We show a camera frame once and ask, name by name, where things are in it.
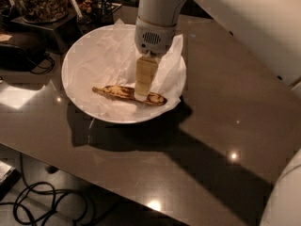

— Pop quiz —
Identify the overripe spotted banana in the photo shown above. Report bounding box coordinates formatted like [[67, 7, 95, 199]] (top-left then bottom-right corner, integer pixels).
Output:
[[92, 86, 167, 106]]

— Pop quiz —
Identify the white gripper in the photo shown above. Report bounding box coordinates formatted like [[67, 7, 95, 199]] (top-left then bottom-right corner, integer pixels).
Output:
[[135, 17, 175, 101]]

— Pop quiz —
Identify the black device with cable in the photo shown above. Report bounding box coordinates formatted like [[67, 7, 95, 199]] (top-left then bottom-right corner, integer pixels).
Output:
[[0, 31, 55, 74]]

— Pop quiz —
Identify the black stand tray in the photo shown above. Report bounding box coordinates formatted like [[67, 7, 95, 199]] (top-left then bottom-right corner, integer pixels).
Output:
[[10, 4, 120, 55]]

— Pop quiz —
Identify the black floor cable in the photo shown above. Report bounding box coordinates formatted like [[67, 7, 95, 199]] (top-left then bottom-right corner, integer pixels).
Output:
[[0, 153, 98, 226]]

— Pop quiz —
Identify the white bowl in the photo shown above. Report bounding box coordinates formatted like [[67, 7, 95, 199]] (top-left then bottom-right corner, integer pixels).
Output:
[[61, 24, 188, 124]]

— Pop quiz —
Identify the glass jar of nuts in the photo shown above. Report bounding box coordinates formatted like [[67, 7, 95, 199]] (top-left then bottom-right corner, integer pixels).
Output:
[[15, 0, 68, 24]]

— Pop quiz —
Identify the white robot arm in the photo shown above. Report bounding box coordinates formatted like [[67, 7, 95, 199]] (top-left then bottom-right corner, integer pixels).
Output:
[[135, 0, 301, 97]]

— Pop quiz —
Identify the white crumpled paper liner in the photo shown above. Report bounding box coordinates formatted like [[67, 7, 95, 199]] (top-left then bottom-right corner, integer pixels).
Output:
[[65, 18, 184, 121]]

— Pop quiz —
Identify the grey box on floor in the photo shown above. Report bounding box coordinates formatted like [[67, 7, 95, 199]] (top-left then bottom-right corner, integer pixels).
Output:
[[0, 161, 21, 201]]

